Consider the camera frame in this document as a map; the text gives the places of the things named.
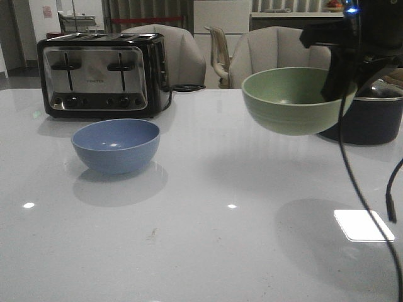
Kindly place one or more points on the glass pot lid blue knob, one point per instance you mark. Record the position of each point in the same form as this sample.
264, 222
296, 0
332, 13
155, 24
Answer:
380, 91

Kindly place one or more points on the metal cart in background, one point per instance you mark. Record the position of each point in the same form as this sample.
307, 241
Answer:
76, 23

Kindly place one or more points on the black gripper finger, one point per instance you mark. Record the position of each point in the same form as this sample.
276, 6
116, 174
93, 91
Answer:
342, 74

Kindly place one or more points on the blue bowl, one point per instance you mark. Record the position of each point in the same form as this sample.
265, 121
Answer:
117, 146

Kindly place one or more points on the cream office chair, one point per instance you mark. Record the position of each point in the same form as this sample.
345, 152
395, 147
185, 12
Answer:
219, 55

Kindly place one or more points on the beige upholstered chair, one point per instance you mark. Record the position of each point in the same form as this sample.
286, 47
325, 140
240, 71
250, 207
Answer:
271, 48
185, 62

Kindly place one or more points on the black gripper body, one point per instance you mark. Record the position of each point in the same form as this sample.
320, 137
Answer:
369, 31

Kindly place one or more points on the beige upholstered chair right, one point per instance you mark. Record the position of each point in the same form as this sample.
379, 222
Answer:
271, 48

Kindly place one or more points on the brown cloth at right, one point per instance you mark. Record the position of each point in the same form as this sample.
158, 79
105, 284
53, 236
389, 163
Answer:
395, 77

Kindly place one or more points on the white cabinet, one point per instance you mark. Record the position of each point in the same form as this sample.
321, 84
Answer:
230, 16

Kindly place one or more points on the beige upholstered chair left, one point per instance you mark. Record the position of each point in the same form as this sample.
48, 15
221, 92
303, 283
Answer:
185, 62

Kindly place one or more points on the green bowl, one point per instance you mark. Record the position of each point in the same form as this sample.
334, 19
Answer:
289, 100

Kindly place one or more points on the dark blue cooking pot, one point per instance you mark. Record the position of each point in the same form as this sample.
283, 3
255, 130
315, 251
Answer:
372, 122

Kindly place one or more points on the fruit bowl on counter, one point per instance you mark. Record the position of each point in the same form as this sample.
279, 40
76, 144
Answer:
333, 6

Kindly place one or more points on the black and chrome toaster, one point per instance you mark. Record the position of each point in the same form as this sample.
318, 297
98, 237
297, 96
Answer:
88, 75

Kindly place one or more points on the dark kitchen counter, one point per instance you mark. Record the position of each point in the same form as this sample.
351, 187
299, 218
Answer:
292, 20

